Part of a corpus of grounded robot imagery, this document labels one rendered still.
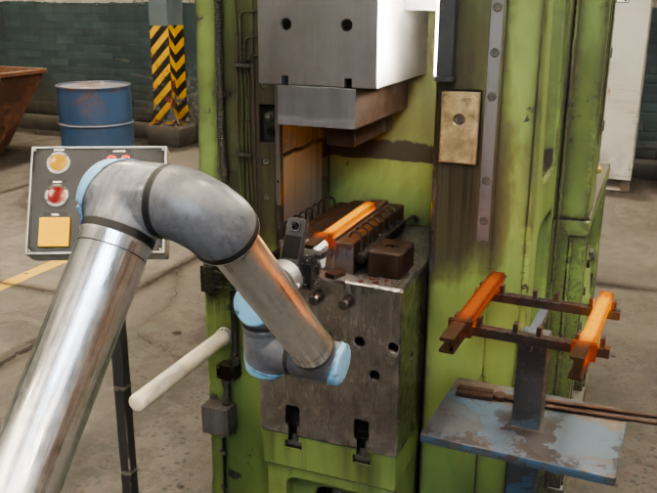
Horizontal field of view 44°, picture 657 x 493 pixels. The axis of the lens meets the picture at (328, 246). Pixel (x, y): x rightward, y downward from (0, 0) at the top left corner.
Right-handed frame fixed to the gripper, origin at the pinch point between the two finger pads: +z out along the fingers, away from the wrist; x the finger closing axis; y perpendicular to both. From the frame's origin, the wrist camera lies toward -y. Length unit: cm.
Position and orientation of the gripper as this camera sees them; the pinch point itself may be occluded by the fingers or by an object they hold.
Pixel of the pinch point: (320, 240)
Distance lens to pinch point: 196.3
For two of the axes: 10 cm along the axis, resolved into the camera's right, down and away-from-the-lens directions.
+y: 0.1, 9.4, 3.4
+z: 3.7, -3.2, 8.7
